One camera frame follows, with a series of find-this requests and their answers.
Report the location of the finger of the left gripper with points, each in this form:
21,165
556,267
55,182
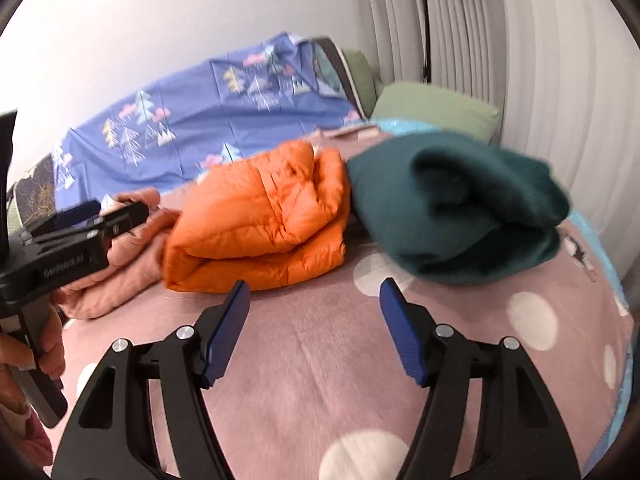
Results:
65,219
119,221

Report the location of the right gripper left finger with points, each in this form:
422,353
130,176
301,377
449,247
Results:
143,395

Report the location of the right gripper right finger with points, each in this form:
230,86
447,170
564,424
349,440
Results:
520,432

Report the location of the orange puffer jacket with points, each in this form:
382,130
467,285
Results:
273,220

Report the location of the person left hand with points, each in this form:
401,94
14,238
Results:
16,354

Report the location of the dark floral pillow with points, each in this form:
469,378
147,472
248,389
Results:
31,197

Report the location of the peach pink puffer jacket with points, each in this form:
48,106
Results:
134,261

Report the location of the blue tree-print sheet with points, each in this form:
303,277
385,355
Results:
224,109

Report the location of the pink polka-dot bedspread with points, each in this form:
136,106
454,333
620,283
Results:
315,373

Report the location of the dark green folded sweater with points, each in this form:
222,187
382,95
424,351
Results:
456,211

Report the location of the green pillow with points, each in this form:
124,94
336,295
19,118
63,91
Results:
407,106

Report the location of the grey pleated curtain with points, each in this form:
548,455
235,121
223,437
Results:
563,73

